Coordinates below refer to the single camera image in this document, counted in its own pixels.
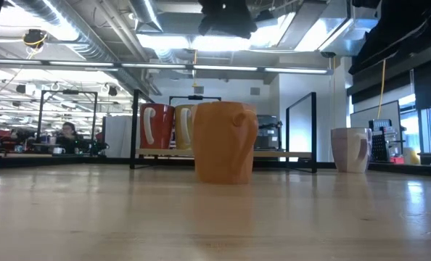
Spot white partition wall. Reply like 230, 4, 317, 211
102, 115, 133, 159

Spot ceiling cable reel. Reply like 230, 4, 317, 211
22, 28, 49, 50

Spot long ceiling light bar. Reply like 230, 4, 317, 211
0, 57, 334, 75

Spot yellow hanging cord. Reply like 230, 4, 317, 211
377, 59, 387, 120

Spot pink and white faceted mug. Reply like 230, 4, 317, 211
330, 127, 373, 174

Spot orange faceted mug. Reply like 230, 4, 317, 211
192, 101, 259, 185

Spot person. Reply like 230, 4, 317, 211
54, 121, 83, 155

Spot white partition board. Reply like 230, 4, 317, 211
349, 100, 401, 130

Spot red mug white handle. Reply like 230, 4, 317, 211
139, 103, 176, 150

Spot black coffee machine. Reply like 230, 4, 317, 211
255, 114, 284, 152

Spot yellow mug white handle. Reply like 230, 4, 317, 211
174, 104, 195, 151

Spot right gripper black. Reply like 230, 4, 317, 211
197, 0, 258, 40

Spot black wire rack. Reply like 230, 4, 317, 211
367, 118, 400, 163

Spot yellow rounded object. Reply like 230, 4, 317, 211
403, 146, 422, 166

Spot wooden shelf black metal frame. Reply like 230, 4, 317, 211
129, 89, 318, 174

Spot black background rig frame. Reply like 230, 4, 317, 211
37, 88, 99, 157
168, 94, 223, 107

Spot black aluminium rig frame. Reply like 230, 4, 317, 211
0, 154, 431, 178

